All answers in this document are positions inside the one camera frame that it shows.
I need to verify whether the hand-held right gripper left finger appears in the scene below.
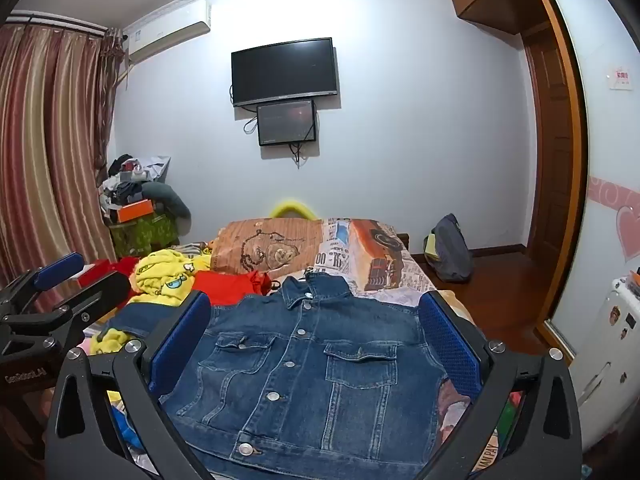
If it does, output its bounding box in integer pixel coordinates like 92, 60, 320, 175
45, 290, 221, 480

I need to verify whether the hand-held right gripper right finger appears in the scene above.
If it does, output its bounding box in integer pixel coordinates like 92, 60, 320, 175
415, 290, 583, 480

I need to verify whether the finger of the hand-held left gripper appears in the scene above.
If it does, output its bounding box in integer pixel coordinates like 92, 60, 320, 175
47, 271, 132, 342
10, 252, 85, 306

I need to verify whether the blue denim jacket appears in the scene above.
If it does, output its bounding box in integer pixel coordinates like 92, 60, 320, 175
107, 267, 451, 480

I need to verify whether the red fluffy cloth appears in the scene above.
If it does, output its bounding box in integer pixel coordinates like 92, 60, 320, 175
77, 256, 141, 286

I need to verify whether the yellow cartoon print garment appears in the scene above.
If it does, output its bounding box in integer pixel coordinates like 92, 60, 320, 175
87, 249, 213, 356

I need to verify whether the green patterned cloth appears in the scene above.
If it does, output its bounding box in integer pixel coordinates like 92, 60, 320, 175
109, 212, 180, 259

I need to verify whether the red garment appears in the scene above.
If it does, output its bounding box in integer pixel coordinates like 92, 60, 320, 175
190, 270, 273, 307

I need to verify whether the orange box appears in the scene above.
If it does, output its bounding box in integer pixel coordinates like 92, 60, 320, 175
116, 199, 155, 223

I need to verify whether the grey backpack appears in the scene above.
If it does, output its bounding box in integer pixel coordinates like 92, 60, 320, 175
422, 214, 475, 282

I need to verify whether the newspaper print bed sheet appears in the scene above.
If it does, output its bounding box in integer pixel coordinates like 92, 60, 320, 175
315, 217, 476, 326

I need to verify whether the pile of clutter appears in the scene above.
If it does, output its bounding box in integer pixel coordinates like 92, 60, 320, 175
97, 154, 171, 211

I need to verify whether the striped pink curtain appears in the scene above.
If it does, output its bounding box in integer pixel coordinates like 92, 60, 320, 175
0, 22, 126, 281

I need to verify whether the brown printed cloth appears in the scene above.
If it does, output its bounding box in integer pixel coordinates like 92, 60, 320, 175
210, 218, 323, 277

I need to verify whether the white appliance with stickers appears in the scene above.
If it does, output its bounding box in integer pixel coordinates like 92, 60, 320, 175
570, 272, 640, 456

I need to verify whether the yellow chair back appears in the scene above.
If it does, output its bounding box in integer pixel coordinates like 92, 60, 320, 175
270, 200, 321, 221

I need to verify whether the wooden door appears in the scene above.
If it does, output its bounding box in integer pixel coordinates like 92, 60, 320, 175
522, 30, 576, 256

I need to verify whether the white air conditioner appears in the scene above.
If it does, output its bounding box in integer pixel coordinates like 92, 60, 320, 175
122, 0, 212, 66

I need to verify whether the small black wall monitor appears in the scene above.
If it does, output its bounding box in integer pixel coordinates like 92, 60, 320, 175
256, 99, 319, 147

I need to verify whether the black wall television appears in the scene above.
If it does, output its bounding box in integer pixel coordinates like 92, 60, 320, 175
231, 37, 335, 107

